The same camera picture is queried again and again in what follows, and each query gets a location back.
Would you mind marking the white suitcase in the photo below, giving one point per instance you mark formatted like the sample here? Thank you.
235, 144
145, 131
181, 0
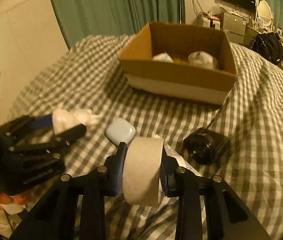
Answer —
209, 22

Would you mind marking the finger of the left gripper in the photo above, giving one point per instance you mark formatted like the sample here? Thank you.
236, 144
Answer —
25, 124
60, 140

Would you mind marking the white wrapped object in box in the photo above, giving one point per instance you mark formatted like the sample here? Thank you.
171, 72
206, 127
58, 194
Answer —
203, 60

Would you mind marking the brown cardboard box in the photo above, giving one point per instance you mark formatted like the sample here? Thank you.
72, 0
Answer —
179, 79

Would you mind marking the silver mini fridge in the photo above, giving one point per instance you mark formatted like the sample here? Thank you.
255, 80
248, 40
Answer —
234, 26

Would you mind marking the wooden dresser table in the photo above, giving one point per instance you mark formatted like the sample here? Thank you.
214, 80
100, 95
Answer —
250, 33

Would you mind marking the checkered bed cover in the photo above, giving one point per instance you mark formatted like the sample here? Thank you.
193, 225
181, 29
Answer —
90, 76

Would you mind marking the light blue earbuds case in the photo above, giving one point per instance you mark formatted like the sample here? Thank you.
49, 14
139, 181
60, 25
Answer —
120, 130

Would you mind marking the operator hand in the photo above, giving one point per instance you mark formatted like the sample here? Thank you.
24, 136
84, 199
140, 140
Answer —
19, 199

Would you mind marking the white oval mirror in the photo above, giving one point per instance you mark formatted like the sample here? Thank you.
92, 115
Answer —
265, 13

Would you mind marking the black backpack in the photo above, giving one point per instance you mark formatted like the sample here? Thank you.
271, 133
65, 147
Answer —
269, 46

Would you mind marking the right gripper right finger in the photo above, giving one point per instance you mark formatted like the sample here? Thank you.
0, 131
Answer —
168, 166

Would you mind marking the white tube with barcode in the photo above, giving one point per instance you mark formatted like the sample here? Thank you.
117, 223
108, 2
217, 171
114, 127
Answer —
192, 176

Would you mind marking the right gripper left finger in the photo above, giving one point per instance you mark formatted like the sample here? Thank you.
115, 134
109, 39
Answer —
115, 167

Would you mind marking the cardboard tape roll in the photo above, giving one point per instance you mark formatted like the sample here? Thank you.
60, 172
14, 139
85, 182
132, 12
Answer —
140, 179

